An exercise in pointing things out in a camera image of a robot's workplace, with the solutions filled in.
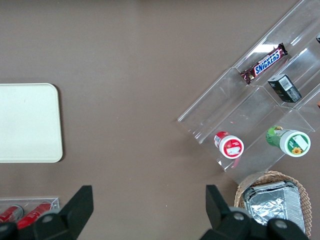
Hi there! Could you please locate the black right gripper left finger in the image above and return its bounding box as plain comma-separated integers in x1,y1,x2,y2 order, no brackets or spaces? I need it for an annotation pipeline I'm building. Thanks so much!
0,185,94,240

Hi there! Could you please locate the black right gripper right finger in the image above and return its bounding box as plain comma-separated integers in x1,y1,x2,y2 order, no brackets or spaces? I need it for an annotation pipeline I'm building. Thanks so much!
199,184,311,240

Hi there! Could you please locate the round wicker basket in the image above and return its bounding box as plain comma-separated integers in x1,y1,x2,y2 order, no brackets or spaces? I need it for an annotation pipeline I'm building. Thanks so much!
234,170,312,238

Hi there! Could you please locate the white rectangular tray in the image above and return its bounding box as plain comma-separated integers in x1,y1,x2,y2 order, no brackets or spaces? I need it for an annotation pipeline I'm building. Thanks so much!
0,83,64,164

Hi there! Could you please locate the clear acrylic can holder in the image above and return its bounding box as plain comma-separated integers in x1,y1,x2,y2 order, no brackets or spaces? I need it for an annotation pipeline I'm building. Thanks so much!
0,196,61,226

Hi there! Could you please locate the red soda can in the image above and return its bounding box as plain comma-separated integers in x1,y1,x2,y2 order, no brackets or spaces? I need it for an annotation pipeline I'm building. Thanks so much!
0,204,25,223
16,202,55,230

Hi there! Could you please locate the aluminium foil container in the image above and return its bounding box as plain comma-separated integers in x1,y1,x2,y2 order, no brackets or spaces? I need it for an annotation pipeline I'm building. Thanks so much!
241,180,306,236

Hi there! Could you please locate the red white lidded cup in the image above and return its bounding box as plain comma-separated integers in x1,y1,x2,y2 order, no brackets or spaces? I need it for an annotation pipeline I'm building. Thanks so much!
213,131,245,159

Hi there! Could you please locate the green white lidded cup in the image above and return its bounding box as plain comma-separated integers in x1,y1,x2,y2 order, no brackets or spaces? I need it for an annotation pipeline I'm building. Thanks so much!
265,125,312,158

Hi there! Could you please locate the clear acrylic stepped display shelf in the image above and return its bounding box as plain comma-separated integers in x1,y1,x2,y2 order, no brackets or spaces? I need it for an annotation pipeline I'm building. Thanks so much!
177,0,320,185

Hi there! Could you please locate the small black carton box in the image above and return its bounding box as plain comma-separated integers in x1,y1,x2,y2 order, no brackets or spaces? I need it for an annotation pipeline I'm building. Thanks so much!
267,73,303,103

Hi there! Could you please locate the Snickers chocolate bar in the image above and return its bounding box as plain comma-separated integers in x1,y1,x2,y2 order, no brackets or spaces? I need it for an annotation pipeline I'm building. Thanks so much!
240,42,289,85

